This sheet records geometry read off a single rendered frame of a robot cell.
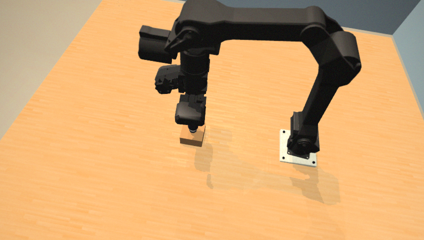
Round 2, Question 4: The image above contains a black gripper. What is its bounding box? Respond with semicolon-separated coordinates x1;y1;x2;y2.
174;59;210;127

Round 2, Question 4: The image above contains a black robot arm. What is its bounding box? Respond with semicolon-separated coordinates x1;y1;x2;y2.
137;0;362;160

